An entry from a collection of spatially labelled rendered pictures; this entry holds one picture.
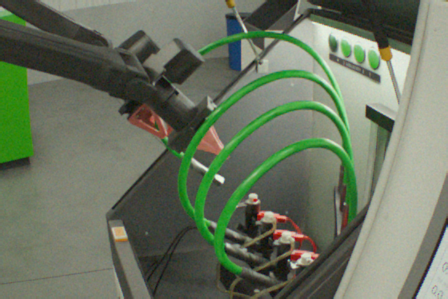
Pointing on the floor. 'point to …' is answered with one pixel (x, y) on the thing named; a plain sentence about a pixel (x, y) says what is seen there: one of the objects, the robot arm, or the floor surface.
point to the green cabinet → (14, 111)
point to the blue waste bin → (234, 41)
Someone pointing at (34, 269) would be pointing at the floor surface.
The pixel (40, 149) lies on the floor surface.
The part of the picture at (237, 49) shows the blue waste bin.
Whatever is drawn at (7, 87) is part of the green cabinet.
